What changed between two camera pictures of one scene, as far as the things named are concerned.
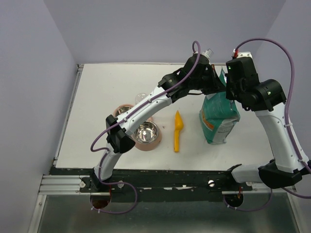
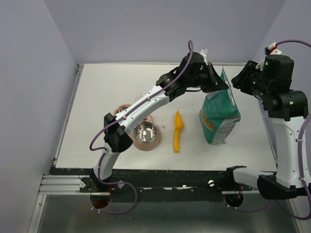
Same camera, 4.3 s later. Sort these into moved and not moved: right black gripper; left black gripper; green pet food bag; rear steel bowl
Moved: right black gripper
Not moved: left black gripper; rear steel bowl; green pet food bag
